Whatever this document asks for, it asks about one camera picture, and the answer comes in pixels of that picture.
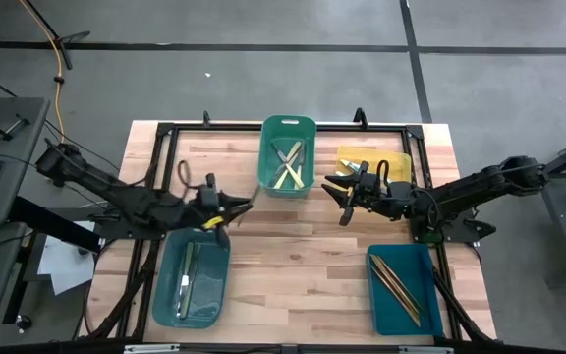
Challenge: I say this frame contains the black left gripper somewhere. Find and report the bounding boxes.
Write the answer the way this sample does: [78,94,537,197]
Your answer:
[198,172,255,248]

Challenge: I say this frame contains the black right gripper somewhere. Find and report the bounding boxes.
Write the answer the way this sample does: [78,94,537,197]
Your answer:
[320,160,378,228]

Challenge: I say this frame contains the cream-handled table knife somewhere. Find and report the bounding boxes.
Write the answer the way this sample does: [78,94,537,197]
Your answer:
[271,143,307,190]

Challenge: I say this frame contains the yellow sticker label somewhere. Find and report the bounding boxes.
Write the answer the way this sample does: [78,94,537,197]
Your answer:
[202,215,226,232]

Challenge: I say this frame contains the yellow translucent plastic tray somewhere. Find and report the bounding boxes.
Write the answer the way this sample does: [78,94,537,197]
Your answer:
[335,145,413,187]

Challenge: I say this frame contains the deep blue rectangular bin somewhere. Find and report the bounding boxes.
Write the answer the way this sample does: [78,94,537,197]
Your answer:
[366,244,445,338]

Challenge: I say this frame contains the white paper sheets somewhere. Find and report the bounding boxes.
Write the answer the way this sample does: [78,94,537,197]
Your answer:
[36,220,103,296]

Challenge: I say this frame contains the grey side desk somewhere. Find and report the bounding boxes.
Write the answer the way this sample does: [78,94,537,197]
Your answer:
[0,96,51,227]

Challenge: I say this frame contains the black tripod stand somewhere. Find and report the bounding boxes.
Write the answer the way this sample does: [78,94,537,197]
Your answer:
[20,0,91,71]

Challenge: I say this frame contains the green plastic handle bin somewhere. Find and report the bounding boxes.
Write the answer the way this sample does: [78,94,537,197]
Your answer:
[257,114,318,200]

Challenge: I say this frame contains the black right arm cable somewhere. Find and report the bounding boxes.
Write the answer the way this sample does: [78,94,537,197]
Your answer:
[374,158,393,187]

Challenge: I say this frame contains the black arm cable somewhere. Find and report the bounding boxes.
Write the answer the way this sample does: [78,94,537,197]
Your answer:
[374,158,393,187]
[176,159,206,192]

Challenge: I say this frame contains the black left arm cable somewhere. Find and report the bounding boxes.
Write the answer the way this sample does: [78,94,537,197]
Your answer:
[176,159,206,192]

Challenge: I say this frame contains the black metal table frame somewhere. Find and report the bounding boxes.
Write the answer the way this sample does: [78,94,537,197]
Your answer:
[79,106,498,345]

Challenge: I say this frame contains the blue-grey plastic handle bin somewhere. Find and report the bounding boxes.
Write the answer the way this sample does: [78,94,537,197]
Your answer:
[152,226,232,329]

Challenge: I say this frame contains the silver metal bracket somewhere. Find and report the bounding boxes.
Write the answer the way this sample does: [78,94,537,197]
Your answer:
[123,343,181,354]
[398,345,455,354]

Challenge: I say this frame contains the orange cable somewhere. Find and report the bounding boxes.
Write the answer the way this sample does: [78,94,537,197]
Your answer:
[17,0,67,145]

